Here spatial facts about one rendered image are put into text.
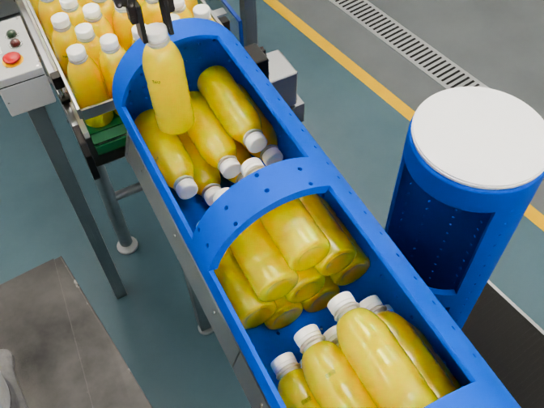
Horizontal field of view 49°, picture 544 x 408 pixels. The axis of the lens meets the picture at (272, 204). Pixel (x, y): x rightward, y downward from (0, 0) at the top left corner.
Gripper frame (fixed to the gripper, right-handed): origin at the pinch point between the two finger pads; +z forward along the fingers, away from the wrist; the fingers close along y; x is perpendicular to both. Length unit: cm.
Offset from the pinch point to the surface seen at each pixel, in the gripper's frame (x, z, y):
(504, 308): -36, 118, 85
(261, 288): -42.2, 19.8, -2.6
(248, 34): 53, 54, 40
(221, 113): -5.3, 20.7, 7.7
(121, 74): 8.0, 15.6, -6.1
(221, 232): -34.1, 14.0, -4.8
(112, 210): 53, 107, -15
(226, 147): -10.5, 24.2, 6.0
